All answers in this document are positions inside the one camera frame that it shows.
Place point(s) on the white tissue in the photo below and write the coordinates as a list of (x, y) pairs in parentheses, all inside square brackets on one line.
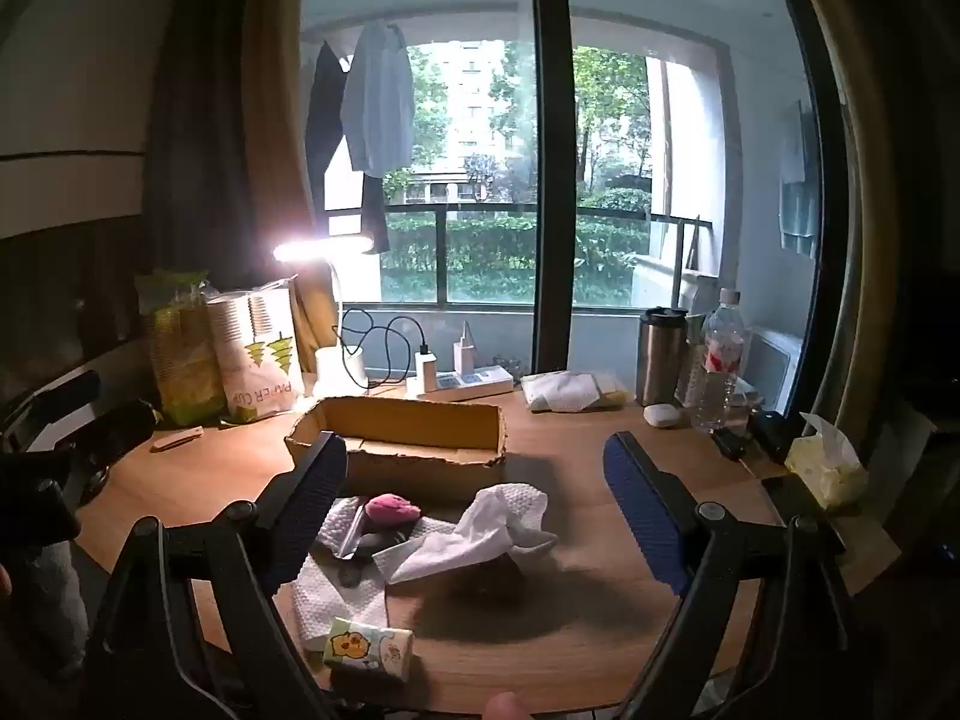
[(487, 532)]

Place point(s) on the person's left forearm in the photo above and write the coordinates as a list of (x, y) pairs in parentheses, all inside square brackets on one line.
[(45, 607)]

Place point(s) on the hanging dark pants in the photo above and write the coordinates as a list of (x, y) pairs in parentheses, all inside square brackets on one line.
[(373, 210)]

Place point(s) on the duck print tissue pack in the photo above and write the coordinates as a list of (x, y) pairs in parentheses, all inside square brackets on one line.
[(367, 649)]

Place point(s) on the balcony railing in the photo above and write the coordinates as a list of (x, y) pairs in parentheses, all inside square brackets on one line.
[(487, 214)]

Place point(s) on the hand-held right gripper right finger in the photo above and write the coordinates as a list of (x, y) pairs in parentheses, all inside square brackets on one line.
[(645, 510)]

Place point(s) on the white paper towel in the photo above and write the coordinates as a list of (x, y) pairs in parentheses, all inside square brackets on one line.
[(337, 604)]

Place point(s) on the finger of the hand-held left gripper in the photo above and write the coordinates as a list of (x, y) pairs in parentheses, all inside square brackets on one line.
[(56, 392), (120, 427)]

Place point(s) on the clear water bottle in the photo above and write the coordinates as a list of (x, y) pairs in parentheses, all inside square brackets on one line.
[(721, 360)]

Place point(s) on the steel thermos mug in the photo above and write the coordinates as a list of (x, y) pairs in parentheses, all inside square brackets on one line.
[(660, 360)]

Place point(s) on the white charger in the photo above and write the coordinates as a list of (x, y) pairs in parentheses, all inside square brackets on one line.
[(425, 371)]

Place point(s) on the white power strip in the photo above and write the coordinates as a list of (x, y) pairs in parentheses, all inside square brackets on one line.
[(469, 384)]

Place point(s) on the hanging dark garment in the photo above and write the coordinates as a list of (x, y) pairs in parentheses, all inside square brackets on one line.
[(326, 112)]

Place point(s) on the white desk lamp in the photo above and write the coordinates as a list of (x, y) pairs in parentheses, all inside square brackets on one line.
[(341, 371)]

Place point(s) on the pink plush toy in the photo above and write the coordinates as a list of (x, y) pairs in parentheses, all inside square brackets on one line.
[(390, 510)]

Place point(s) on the paper cup bag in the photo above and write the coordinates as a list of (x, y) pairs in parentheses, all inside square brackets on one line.
[(255, 360)]

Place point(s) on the white earbuds case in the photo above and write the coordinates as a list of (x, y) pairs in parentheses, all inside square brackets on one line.
[(661, 415)]

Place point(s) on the white silver packet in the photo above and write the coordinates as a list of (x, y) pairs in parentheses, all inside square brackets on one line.
[(352, 532)]

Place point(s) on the person's right hand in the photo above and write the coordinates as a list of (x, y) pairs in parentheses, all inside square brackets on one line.
[(510, 706)]

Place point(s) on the white pointed adapter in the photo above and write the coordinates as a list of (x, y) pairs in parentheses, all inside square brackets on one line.
[(465, 352)]

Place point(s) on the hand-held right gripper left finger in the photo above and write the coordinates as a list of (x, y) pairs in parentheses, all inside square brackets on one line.
[(315, 487)]

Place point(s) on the black pouch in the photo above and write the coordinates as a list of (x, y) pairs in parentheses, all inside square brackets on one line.
[(772, 433)]

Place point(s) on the hanging pale cloth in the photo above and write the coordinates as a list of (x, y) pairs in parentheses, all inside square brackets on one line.
[(799, 195)]

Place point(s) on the green plastic bag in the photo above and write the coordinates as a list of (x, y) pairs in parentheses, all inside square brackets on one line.
[(176, 360)]

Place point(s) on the small black object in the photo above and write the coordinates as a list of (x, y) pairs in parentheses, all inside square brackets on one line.
[(727, 442)]

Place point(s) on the yellow tissue bag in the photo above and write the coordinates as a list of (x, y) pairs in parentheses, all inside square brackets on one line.
[(825, 465)]

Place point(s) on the black window frame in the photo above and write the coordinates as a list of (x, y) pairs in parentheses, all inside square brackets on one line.
[(551, 165)]

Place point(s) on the hanging pale blue shirt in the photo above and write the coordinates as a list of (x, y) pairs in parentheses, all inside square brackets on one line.
[(379, 105)]

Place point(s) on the cardboard box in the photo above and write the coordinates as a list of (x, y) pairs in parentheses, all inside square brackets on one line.
[(420, 472)]

